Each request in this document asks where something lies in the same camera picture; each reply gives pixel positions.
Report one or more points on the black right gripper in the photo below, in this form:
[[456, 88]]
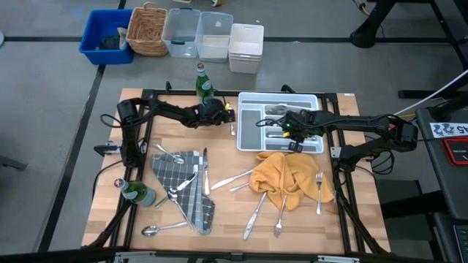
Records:
[[298, 126]]

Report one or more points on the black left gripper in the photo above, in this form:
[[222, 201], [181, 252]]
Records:
[[214, 113]]

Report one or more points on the silver fork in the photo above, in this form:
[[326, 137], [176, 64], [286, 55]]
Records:
[[233, 130], [279, 109], [319, 175], [278, 228]]

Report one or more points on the silver table knife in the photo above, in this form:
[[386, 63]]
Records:
[[225, 183], [187, 181], [206, 182], [278, 135], [251, 224]]

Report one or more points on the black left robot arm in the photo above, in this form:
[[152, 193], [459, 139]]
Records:
[[164, 109]]

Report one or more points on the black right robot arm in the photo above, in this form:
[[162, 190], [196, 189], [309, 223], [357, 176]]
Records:
[[358, 122]]

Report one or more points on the white cutlery tray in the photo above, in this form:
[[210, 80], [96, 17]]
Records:
[[250, 129]]

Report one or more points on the yellow cloth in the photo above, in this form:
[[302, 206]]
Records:
[[285, 175]]

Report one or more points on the green glass water bottle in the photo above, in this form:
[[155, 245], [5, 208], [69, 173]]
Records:
[[139, 193], [204, 87]]

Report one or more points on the white plastic bin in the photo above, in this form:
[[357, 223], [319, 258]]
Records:
[[245, 44]]

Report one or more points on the clear plastic bin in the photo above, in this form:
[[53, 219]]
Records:
[[214, 40]]

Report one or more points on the grey checked cloth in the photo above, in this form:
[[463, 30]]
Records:
[[175, 171]]

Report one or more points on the clear bin blue latch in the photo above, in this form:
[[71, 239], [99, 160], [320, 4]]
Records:
[[181, 25]]

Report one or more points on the wicker basket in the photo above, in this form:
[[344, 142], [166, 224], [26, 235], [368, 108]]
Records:
[[146, 29]]

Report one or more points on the black stand base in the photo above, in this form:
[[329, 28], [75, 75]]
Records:
[[365, 34]]

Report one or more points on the dark cloth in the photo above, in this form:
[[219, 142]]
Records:
[[109, 43]]

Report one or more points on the black desk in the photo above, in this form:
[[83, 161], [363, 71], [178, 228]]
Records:
[[438, 182]]

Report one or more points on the white label card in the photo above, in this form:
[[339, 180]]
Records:
[[448, 129]]

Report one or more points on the blue plastic bin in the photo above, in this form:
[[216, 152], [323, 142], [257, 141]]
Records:
[[91, 36]]

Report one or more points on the black keyboard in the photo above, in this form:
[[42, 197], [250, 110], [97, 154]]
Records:
[[461, 244]]

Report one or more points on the grey chair leg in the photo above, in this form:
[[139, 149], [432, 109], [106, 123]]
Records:
[[11, 162]]

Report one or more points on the black table frame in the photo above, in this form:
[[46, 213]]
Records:
[[175, 92]]

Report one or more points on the black metal stand frame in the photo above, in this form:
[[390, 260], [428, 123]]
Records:
[[420, 94]]

